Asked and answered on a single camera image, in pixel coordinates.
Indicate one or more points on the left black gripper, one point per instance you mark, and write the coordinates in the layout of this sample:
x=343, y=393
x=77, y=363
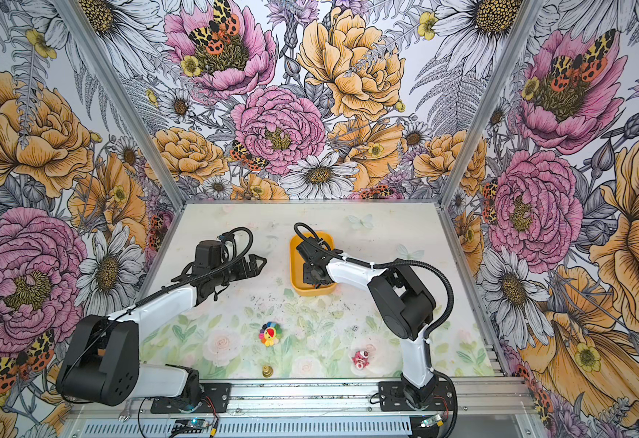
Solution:
x=254, y=270

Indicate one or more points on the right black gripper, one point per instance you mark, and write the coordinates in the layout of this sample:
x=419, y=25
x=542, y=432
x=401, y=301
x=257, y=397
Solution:
x=307, y=276

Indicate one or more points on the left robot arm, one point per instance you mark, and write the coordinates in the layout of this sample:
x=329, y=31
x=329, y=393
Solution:
x=103, y=362

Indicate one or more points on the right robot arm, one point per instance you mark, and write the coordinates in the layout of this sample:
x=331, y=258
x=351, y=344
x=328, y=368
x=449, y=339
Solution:
x=402, y=298

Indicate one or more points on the yellow plastic bin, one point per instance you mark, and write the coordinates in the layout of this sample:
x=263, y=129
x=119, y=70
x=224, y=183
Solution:
x=297, y=274

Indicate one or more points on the rainbow flower toy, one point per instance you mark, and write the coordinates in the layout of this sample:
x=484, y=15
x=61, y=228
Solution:
x=270, y=334

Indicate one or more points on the small brass knob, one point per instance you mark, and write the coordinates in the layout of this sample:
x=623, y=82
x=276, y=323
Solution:
x=267, y=371

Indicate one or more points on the pink strawberry bear toy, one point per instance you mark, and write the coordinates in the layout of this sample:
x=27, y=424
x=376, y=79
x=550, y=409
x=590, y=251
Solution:
x=361, y=359

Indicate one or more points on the left green circuit board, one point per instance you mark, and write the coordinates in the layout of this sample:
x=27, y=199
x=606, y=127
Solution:
x=194, y=426

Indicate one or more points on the green circuit board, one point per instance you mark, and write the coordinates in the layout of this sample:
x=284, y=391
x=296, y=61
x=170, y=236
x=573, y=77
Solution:
x=194, y=426
x=432, y=421

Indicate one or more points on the white vent grille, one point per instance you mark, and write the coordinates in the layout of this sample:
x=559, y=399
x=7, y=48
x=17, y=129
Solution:
x=392, y=426

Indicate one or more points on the silver wrench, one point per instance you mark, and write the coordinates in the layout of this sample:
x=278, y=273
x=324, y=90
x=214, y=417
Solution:
x=125, y=413

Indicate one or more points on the right green circuit board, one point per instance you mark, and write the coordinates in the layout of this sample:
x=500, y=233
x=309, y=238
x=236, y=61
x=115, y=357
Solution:
x=432, y=421

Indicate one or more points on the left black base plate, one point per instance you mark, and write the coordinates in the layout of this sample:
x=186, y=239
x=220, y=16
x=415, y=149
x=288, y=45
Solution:
x=210, y=395

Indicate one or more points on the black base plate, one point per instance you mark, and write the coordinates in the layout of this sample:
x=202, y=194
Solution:
x=402, y=396
x=210, y=395

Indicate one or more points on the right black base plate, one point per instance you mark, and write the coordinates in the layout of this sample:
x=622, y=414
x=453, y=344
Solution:
x=402, y=396

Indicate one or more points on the aluminium front rail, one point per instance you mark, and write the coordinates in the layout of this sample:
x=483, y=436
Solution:
x=332, y=397

